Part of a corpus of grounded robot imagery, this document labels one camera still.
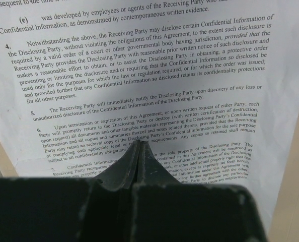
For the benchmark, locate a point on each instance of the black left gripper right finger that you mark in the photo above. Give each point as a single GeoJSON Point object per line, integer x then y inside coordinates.
{"type": "Point", "coordinates": [164, 209]}

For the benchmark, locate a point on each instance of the printed paper sheet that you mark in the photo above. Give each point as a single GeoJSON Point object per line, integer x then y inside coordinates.
{"type": "Point", "coordinates": [212, 85]}

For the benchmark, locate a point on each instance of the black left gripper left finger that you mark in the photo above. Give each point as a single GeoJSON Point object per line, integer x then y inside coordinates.
{"type": "Point", "coordinates": [66, 209]}

